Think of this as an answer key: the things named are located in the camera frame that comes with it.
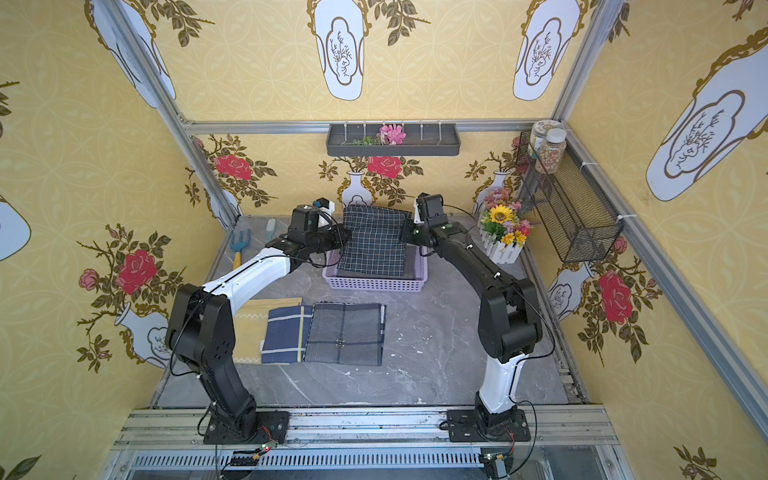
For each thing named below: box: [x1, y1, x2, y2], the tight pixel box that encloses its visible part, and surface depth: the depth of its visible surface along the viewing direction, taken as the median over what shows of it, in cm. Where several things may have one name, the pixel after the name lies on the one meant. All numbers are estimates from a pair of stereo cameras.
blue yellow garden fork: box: [230, 229, 251, 270], surface depth 115 cm
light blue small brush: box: [266, 218, 276, 244], surface depth 119 cm
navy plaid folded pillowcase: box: [260, 305, 315, 365], surface depth 91 cm
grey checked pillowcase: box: [303, 302, 386, 366], surface depth 91 cm
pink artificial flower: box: [376, 124, 407, 145], surface depth 90 cm
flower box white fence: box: [479, 187, 533, 264], surface depth 97 cm
